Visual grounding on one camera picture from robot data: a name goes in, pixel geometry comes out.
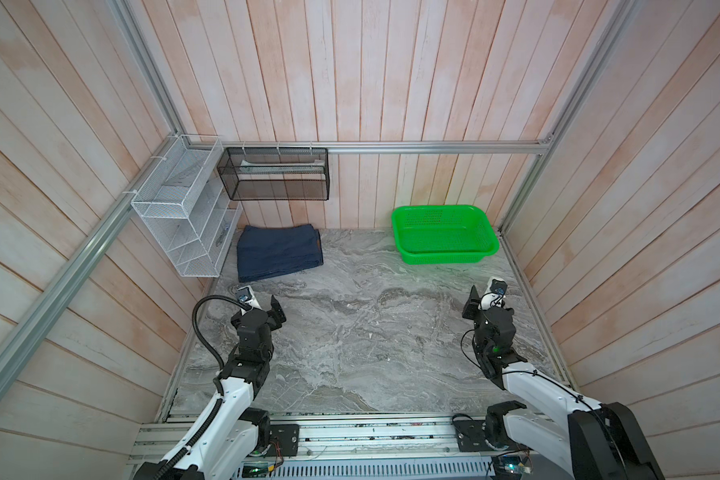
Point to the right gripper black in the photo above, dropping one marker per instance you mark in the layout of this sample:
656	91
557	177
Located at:
472	305

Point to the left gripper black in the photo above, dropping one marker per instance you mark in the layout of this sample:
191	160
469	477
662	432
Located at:
275	315

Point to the dark blue denim trousers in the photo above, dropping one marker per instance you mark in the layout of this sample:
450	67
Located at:
264	253

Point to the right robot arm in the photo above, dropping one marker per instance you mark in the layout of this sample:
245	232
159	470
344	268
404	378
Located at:
583	436

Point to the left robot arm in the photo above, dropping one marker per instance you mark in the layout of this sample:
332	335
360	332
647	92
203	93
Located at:
229	429

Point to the green plastic basket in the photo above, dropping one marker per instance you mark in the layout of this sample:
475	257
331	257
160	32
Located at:
443	234

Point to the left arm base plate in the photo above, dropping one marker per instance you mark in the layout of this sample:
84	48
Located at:
281	440

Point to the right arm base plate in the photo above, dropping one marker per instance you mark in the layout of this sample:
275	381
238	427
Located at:
470	435

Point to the aluminium front rail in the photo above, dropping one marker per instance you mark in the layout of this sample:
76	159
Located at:
356	446

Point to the white wire mesh shelf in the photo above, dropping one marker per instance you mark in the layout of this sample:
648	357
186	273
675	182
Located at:
182	201

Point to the black mesh wall basket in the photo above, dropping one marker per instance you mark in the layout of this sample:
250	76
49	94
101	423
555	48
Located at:
275	173

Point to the aluminium frame back bar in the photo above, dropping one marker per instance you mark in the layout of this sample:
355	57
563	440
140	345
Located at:
404	147

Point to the aluminium frame bar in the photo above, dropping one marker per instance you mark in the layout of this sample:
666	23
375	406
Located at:
404	147
34	326

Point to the aluminium frame left bar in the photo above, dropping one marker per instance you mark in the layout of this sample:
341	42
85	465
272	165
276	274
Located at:
34	326

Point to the aluminium frame right post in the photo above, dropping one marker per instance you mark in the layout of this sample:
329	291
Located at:
597	60

